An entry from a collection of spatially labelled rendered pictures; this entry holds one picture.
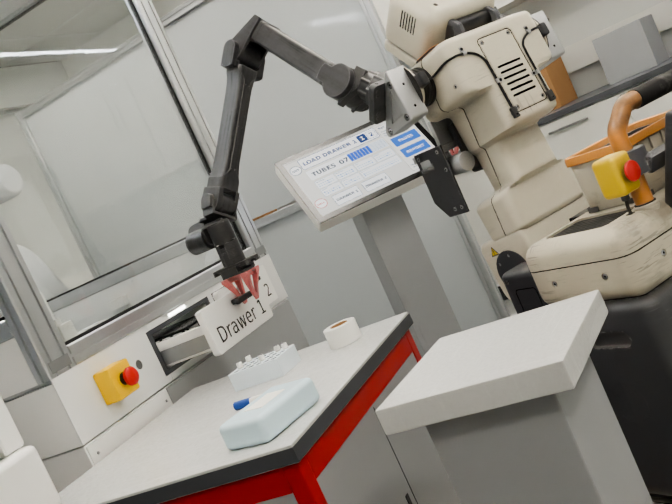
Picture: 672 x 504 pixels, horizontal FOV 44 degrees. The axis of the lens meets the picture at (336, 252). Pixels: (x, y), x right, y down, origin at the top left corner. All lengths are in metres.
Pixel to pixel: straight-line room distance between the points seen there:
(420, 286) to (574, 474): 1.75
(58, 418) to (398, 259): 1.43
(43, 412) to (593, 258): 1.10
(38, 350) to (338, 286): 2.25
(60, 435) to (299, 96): 2.25
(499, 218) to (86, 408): 0.95
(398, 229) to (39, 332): 1.44
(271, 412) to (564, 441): 0.43
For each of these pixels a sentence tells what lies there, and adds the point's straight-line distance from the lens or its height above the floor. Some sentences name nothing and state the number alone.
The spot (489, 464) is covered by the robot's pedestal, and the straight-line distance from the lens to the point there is 1.21.
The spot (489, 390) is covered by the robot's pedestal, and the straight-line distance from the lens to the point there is 1.12.
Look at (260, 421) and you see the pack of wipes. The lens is 1.27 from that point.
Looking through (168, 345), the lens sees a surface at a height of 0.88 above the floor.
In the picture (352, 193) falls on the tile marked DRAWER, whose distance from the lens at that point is 2.72.
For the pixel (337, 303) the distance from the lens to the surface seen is 3.85.
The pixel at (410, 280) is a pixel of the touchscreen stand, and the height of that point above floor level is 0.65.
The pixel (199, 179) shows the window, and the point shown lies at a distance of 2.46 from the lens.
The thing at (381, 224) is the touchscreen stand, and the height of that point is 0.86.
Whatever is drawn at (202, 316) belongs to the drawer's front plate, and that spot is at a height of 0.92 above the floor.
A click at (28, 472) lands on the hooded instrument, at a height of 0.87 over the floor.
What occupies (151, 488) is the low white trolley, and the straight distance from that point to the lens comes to 1.38.
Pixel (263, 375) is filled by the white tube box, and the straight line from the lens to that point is 1.71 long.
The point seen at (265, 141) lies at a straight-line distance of 3.82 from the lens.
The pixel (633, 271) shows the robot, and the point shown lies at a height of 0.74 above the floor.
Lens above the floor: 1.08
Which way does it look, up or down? 5 degrees down
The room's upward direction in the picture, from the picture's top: 24 degrees counter-clockwise
